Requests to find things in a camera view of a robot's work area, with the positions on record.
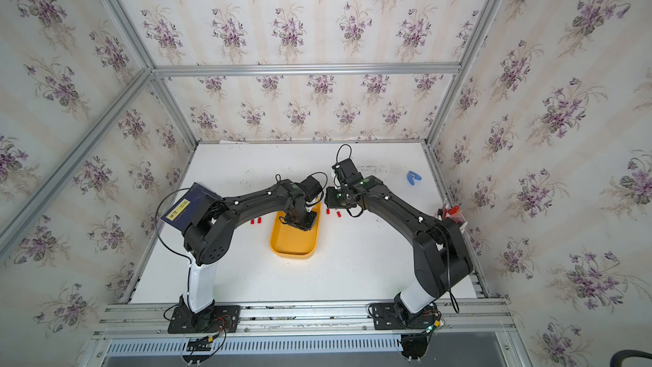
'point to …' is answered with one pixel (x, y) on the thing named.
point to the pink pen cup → (454, 212)
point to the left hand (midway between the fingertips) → (311, 230)
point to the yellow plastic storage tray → (289, 242)
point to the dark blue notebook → (181, 214)
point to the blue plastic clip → (412, 176)
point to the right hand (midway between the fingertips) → (331, 200)
